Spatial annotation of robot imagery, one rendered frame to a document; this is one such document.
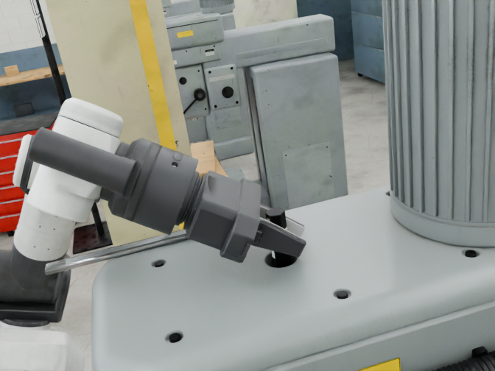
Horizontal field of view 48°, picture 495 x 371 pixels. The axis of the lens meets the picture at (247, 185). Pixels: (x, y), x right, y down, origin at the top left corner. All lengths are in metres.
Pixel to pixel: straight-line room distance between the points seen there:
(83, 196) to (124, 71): 1.72
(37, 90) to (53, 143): 9.21
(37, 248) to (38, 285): 0.09
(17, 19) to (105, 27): 7.41
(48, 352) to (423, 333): 0.66
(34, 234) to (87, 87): 1.40
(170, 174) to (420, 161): 0.26
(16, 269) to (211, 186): 0.51
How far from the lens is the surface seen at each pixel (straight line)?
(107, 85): 2.29
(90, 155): 0.54
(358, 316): 0.55
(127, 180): 0.54
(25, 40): 9.66
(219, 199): 0.57
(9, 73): 9.40
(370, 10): 8.44
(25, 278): 1.02
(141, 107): 2.31
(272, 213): 0.60
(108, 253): 0.71
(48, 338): 1.04
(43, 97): 9.77
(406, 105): 0.61
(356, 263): 0.61
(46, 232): 0.94
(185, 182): 0.56
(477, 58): 0.57
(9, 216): 5.56
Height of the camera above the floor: 2.22
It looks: 24 degrees down
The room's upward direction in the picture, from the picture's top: 9 degrees counter-clockwise
